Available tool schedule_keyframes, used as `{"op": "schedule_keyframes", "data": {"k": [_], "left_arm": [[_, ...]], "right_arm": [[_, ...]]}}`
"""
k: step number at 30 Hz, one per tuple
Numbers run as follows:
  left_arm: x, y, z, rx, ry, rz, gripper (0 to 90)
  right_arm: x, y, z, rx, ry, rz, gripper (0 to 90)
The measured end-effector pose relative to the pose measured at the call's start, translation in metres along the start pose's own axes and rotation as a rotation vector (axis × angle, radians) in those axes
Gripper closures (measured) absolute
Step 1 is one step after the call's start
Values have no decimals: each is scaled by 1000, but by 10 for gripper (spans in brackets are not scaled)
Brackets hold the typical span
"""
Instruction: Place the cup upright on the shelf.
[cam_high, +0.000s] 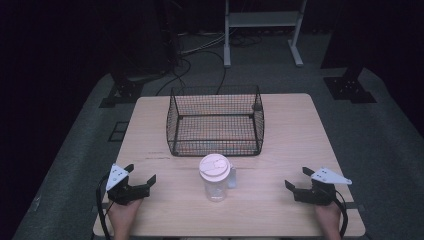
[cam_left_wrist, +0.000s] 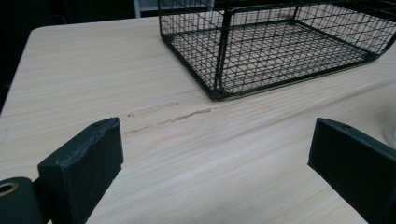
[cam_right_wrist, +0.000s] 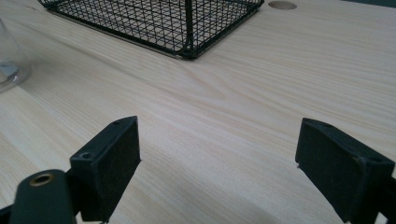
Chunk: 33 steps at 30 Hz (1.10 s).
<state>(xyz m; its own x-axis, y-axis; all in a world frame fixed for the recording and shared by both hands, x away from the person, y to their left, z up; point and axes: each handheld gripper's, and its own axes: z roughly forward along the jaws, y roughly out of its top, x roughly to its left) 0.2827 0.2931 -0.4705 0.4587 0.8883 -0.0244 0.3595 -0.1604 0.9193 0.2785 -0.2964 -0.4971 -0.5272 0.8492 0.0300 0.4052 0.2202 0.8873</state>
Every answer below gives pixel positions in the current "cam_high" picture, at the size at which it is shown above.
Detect white floor cables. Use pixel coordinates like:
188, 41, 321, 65
179, 30, 228, 56

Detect white metal table frame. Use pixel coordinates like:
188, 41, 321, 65
223, 0, 308, 69

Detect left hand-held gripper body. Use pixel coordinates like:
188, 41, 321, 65
105, 163, 150, 206

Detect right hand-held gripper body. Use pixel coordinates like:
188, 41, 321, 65
293, 166, 353, 207

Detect black floor cable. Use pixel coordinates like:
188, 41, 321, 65
154, 49, 228, 97

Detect person's right hand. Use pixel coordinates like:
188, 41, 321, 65
314, 201, 343, 240

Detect clear plastic cup white lid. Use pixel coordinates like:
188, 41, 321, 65
198, 153, 238, 203

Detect black stand base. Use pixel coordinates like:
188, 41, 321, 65
98, 79, 145, 109
322, 65, 378, 105

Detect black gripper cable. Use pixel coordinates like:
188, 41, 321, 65
95, 174, 112, 240
331, 188, 350, 240

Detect person's left hand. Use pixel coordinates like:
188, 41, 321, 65
107, 198, 144, 240

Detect black wire mesh basket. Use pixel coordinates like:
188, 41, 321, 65
165, 84, 266, 158

